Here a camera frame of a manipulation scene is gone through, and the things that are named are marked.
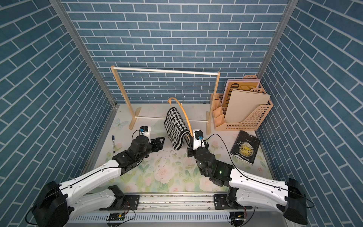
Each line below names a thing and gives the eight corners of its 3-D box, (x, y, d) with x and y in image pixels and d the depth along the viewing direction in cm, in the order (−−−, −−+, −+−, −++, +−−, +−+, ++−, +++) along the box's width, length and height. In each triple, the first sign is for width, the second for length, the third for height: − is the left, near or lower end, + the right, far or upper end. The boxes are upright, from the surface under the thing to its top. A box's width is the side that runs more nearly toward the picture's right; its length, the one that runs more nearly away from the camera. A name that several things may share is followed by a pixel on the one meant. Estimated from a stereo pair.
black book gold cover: (229, 153, 95) (229, 151, 93) (239, 131, 106) (240, 129, 105) (252, 165, 89) (253, 164, 88) (260, 140, 101) (261, 139, 99)
